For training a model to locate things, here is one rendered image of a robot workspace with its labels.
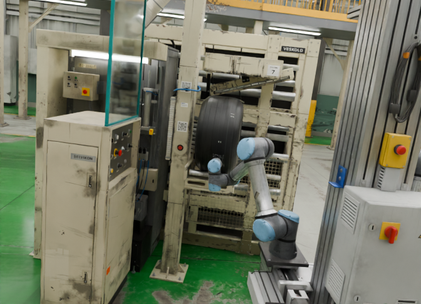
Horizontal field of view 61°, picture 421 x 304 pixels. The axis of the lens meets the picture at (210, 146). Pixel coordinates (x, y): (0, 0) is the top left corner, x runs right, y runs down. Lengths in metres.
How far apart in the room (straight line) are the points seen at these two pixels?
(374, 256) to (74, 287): 1.75
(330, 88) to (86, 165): 11.17
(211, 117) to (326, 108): 10.39
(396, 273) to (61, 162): 1.75
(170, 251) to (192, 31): 1.68
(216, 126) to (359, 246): 1.31
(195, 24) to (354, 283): 1.89
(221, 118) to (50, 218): 1.24
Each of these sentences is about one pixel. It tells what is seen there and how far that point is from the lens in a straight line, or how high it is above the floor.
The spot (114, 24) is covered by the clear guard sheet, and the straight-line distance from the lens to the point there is 2.06.
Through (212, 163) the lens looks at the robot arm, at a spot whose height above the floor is 1.10.
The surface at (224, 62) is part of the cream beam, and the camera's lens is 2.83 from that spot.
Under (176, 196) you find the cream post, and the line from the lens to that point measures 2.76.
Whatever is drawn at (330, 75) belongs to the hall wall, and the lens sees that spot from 12.71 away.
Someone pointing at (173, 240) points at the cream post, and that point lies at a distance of 2.90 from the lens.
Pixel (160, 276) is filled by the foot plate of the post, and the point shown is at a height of 0.01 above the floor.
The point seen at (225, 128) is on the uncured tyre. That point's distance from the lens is 2.40.
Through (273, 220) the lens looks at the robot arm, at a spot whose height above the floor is 0.94.
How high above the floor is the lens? 1.61
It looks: 11 degrees down
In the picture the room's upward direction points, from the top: 6 degrees clockwise
